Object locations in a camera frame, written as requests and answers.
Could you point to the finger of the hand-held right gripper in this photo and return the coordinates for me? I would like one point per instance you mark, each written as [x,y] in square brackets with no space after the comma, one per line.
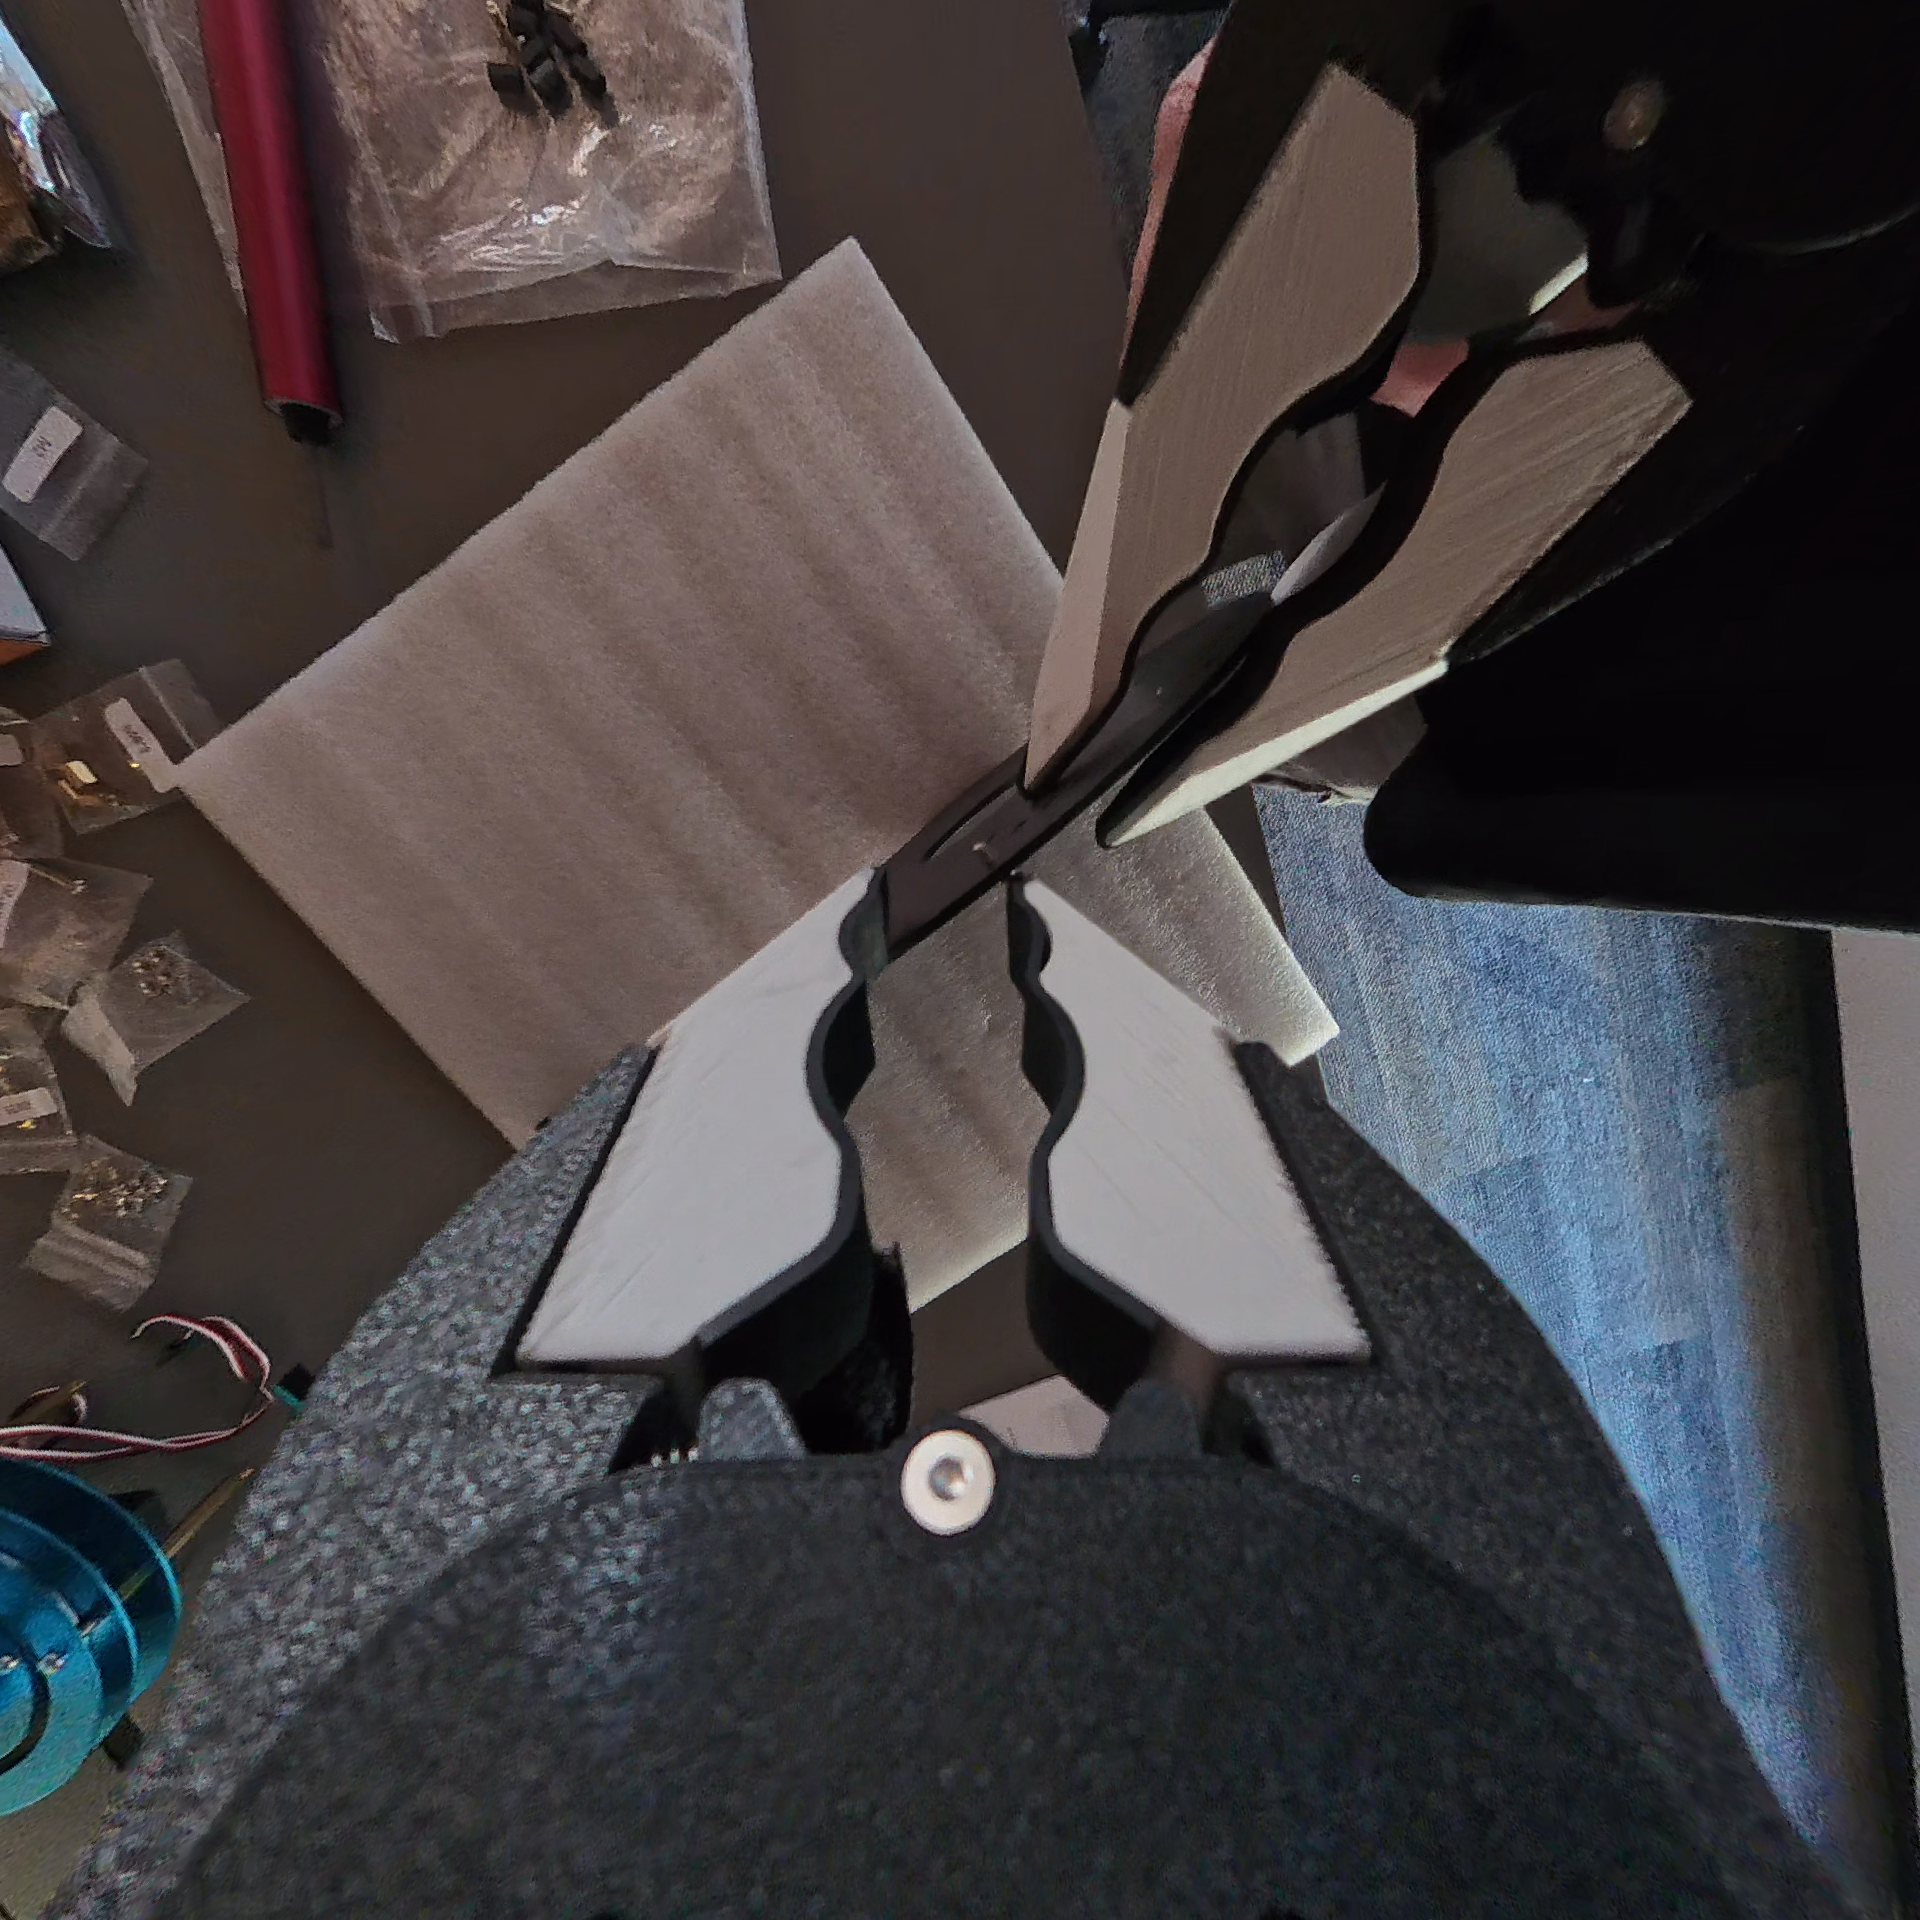
[1245,299]
[1468,509]

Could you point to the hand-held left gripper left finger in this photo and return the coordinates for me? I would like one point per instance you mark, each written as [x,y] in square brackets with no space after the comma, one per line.
[708,1169]

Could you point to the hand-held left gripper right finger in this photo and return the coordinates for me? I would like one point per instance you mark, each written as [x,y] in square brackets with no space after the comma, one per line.
[1185,1185]

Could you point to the blue toy robot arm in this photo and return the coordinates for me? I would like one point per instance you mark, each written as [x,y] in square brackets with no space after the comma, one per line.
[61,1617]

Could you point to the dark grey desk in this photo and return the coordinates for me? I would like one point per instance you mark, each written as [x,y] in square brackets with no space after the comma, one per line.
[900,152]

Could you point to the person's right hand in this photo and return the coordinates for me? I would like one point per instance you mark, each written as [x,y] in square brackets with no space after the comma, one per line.
[1162,210]

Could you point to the person's black clothing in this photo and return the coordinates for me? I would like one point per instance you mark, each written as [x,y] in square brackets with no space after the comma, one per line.
[1651,675]

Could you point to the white foam sheet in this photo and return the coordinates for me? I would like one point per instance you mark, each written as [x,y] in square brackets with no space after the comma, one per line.
[599,675]

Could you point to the small bag with silver nuts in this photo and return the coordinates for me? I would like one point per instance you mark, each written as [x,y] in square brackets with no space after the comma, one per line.
[151,1011]

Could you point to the small clear parts bag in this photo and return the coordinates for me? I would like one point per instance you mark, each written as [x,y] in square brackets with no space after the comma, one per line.
[70,923]
[109,1224]
[23,787]
[29,1089]

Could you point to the large clear plastic bag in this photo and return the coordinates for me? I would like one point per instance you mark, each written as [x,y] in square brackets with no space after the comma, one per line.
[599,210]

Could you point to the small bag with brass parts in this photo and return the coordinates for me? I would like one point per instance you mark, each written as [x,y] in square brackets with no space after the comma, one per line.
[128,743]

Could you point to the pile of small black parts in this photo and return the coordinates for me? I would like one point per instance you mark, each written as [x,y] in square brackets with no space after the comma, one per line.
[558,63]

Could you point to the small cardboard box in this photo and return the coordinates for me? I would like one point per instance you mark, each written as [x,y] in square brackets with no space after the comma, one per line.
[17,605]

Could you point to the small grey labelled bag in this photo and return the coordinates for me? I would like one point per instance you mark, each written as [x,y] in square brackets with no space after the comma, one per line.
[61,456]

